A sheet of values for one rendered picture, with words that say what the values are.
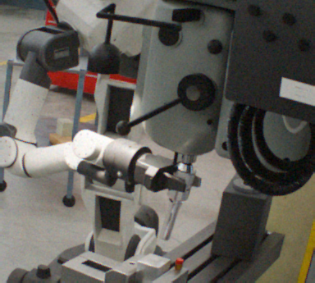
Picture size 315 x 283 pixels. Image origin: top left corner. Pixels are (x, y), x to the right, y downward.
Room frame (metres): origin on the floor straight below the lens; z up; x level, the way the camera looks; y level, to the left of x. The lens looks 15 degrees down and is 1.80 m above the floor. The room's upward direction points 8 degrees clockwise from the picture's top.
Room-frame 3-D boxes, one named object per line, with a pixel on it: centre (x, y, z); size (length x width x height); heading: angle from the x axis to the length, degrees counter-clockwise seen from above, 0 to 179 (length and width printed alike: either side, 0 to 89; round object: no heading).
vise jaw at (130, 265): (1.60, 0.01, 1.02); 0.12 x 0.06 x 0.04; 155
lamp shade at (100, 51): (1.69, 0.12, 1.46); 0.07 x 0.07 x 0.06
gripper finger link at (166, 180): (1.62, -0.05, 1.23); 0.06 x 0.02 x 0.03; 55
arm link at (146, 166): (1.70, 0.00, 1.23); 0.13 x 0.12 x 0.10; 145
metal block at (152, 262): (1.57, -0.04, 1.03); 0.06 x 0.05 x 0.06; 155
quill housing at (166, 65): (1.64, -0.08, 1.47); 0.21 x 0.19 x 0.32; 155
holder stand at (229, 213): (2.04, -0.28, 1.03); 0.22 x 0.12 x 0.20; 166
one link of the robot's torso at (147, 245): (2.48, 0.06, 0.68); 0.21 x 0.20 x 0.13; 166
